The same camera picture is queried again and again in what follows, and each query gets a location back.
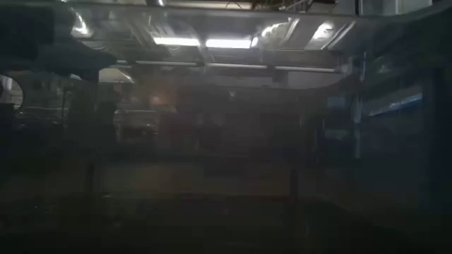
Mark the translucent grey plastic bin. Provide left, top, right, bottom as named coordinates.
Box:
left=0, top=6, right=452, bottom=254

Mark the white ceiling light panel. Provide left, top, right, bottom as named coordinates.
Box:
left=310, top=20, right=356, bottom=49
left=261, top=19, right=301, bottom=43

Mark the grey horizontal rail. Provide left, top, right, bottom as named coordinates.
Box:
left=109, top=59, right=342, bottom=74

